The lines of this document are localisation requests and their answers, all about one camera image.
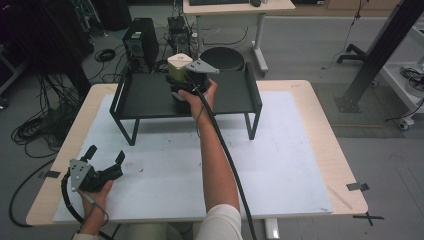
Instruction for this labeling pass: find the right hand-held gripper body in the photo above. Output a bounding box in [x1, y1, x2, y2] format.
[171, 58, 221, 96]

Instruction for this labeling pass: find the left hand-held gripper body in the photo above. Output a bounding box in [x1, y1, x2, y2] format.
[68, 159, 124, 194]

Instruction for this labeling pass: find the black metal shelf rack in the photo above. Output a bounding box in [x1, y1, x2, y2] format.
[109, 61, 264, 147]

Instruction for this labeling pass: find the person's right hand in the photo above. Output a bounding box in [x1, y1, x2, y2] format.
[177, 78, 219, 123]

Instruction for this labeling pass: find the person's left hand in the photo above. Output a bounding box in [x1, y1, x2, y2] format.
[79, 179, 115, 216]

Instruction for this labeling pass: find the black round stool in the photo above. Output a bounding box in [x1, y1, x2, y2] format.
[199, 46, 246, 72]

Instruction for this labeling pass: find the white table mat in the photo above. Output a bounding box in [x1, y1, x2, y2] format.
[52, 90, 335, 224]

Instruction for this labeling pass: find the small black computer tower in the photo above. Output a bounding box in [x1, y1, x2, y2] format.
[167, 15, 193, 58]

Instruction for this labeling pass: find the large black computer tower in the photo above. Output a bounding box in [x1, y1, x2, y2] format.
[121, 17, 161, 74]

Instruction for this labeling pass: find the light wooden desk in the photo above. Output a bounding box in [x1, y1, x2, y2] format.
[182, 0, 297, 75]

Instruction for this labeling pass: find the black keyboard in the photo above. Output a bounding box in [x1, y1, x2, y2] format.
[188, 0, 251, 7]

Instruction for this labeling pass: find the dark curtain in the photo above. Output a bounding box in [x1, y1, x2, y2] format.
[0, 0, 94, 98]

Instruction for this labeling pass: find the black chair base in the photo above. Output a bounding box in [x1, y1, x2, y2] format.
[336, 43, 368, 65]

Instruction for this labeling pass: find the white table leg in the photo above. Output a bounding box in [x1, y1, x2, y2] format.
[264, 217, 281, 240]

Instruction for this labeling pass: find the white wheeled cart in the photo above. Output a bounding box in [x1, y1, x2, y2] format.
[379, 23, 424, 132]

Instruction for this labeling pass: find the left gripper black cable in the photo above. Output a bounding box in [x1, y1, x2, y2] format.
[61, 170, 117, 240]

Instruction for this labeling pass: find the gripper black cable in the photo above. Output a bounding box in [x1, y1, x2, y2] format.
[184, 75, 259, 240]
[61, 170, 117, 240]

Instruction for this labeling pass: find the tangle of floor cables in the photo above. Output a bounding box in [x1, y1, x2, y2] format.
[9, 72, 83, 160]

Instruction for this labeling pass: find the thick black floor cable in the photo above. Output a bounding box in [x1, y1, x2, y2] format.
[8, 158, 56, 229]

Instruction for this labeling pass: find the coiled black cable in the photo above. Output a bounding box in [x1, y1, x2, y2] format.
[94, 48, 117, 64]

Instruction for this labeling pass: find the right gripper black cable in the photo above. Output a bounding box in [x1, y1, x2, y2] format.
[184, 75, 259, 240]

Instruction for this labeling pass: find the black metal post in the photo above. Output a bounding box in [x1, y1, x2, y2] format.
[334, 0, 424, 114]

